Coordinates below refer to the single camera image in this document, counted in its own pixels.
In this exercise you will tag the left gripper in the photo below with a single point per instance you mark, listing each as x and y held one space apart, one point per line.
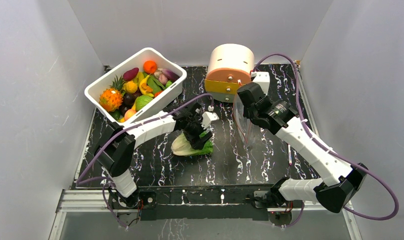
198 143

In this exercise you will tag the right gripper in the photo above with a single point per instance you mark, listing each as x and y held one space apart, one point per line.
247 96

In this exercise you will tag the green toy cabbage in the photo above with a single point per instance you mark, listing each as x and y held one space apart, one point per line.
182 147

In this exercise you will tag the clear zip top bag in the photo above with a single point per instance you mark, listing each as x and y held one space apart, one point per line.
243 124

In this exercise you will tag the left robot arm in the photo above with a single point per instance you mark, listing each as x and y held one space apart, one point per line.
117 145

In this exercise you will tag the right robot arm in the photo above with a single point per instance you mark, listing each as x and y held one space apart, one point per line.
338 181

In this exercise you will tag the round drawer cabinet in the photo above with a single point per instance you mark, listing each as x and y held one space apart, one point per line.
228 69

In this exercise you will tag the purple white pen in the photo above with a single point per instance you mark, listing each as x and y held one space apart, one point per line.
290 158

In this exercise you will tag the purple toy onion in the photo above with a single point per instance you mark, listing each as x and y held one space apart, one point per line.
170 75

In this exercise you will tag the toy garlic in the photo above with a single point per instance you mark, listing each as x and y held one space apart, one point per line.
161 77

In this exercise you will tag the toy peach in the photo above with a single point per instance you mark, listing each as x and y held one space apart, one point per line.
129 113

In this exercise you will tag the white plastic bin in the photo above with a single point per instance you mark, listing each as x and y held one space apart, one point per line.
96 88

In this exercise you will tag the dark toy plum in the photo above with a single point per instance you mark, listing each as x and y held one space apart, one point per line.
128 99

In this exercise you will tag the yellow toy fruit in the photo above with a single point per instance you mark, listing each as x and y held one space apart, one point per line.
130 87

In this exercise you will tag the orange toy tangerine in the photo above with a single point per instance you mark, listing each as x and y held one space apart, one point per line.
150 67

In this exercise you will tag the purple toy sweet potato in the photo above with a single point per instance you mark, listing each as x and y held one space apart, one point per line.
130 74

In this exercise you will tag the toy pineapple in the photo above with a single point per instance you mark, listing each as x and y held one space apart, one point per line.
112 97

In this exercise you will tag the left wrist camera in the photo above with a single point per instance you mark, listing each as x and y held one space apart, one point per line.
208 117

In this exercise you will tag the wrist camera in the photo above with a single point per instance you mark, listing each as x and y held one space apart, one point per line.
208 117
263 79

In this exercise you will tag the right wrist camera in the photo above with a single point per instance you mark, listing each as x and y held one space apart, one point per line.
263 79

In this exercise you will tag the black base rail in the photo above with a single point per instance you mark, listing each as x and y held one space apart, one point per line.
239 201

